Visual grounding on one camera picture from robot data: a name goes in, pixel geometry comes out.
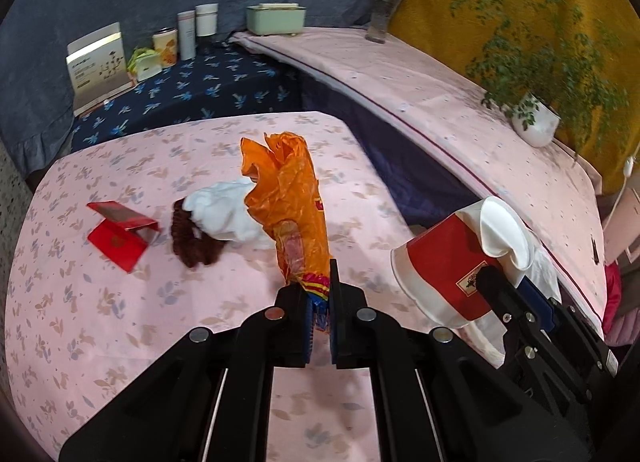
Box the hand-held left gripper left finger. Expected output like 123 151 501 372
59 287 314 462

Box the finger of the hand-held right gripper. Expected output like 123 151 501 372
519 277 567 332
475 266 551 383

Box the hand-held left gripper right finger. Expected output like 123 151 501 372
328 258 591 462

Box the red and white paper cup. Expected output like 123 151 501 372
390 214 506 330

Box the orange printed plastic bag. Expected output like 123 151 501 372
240 131 334 338

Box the pink puffy jacket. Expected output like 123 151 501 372
607 311 640 349

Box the red jacket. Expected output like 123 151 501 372
602 262 624 338

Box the brown scrunchie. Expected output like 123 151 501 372
170 198 226 270

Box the crumpled white tissue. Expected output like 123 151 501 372
182 177 278 250

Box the dark blue hanging cloth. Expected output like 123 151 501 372
300 69 483 230

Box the green plant in white pot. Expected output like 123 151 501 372
450 0 631 163

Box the red cardboard box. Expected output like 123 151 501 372
86 201 161 274

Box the pink rabbit print tablecloth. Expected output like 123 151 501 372
5 111 506 462

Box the pink cloth with red stripe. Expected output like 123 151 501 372
227 26 608 343

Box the navy floral cloth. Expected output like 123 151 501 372
70 39 303 153

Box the green and white packet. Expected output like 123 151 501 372
126 46 163 82

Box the pale green tissue box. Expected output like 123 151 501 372
245 2 307 37

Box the yellow tin can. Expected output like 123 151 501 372
152 28 178 68

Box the tall white bottle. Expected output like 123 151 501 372
177 11 197 61

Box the white round canister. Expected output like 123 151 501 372
195 3 220 38

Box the white card box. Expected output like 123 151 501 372
66 22 136 118

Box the white cable with switch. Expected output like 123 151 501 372
620 156 640 203

